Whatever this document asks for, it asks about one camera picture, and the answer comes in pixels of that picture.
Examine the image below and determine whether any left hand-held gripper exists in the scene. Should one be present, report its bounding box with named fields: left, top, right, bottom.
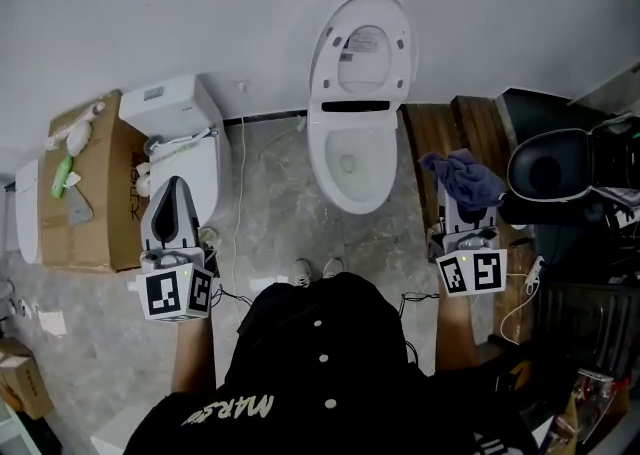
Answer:
left=127, top=175, right=221, bottom=323

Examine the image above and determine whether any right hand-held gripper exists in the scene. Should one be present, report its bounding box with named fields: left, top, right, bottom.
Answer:
left=427, top=185, right=509, bottom=298

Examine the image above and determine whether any dark purple cloth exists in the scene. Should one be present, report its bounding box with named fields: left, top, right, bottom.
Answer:
left=418, top=148, right=506, bottom=212

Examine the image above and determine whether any person's right forearm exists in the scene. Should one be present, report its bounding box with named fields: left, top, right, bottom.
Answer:
left=435, top=292, right=480, bottom=373

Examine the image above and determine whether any person's left forearm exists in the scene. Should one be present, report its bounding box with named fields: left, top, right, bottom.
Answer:
left=171, top=315, right=217, bottom=397

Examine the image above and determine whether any white closed-lid toilet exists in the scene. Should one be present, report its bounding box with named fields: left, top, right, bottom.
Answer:
left=118, top=73, right=234, bottom=224

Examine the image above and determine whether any large cardboard box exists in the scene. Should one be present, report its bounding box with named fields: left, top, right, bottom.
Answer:
left=38, top=89, right=151, bottom=273

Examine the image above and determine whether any white power strip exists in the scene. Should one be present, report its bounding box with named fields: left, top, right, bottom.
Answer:
left=523, top=255, right=546, bottom=297

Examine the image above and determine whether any grey flat pad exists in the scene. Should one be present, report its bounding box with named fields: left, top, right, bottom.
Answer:
left=67, top=185, right=95, bottom=229

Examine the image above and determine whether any dark wooden platform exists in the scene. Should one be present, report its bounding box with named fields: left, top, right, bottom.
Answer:
left=402, top=95, right=516, bottom=234

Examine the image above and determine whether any brown wooden plank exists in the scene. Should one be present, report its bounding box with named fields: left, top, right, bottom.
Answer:
left=492, top=222, right=536, bottom=344

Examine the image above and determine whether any green packet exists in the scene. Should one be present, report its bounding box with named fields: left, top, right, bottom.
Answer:
left=51, top=155, right=74, bottom=199

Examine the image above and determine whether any white cleaning brush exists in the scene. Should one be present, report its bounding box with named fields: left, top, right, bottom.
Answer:
left=45, top=101, right=107, bottom=157

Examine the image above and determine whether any white paper scrap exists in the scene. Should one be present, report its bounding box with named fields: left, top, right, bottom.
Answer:
left=37, top=310, right=69, bottom=337

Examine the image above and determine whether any black ribbed suitcase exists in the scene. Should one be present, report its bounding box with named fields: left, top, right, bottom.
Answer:
left=534, top=280, right=640, bottom=379

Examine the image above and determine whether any yellow black tool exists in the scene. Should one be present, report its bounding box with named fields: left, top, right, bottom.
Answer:
left=509, top=360, right=531, bottom=389

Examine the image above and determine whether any black metal rack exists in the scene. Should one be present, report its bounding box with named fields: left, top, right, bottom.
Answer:
left=477, top=332, right=581, bottom=434

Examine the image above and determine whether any small cardboard box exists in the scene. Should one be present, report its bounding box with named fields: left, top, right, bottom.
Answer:
left=0, top=337, right=55, bottom=420

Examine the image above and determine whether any white board panel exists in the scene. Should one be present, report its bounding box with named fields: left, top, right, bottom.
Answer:
left=89, top=405, right=151, bottom=455

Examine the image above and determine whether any open cardboard box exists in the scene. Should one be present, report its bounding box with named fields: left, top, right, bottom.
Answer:
left=549, top=367, right=631, bottom=455

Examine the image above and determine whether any person's black clothed body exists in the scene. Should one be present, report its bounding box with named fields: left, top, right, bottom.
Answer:
left=122, top=271, right=541, bottom=455

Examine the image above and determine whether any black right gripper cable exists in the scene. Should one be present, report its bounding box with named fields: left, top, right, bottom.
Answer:
left=398, top=291, right=441, bottom=317

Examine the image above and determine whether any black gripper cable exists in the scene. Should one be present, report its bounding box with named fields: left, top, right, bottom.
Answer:
left=398, top=291, right=441, bottom=317
left=209, top=282, right=254, bottom=309

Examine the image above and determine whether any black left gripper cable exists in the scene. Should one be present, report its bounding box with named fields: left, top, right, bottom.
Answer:
left=209, top=282, right=254, bottom=309

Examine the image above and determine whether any white power strip cable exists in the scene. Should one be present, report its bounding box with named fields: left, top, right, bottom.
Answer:
left=469, top=272, right=531, bottom=345

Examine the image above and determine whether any grey water hose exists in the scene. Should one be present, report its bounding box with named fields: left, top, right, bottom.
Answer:
left=257, top=115, right=307, bottom=162

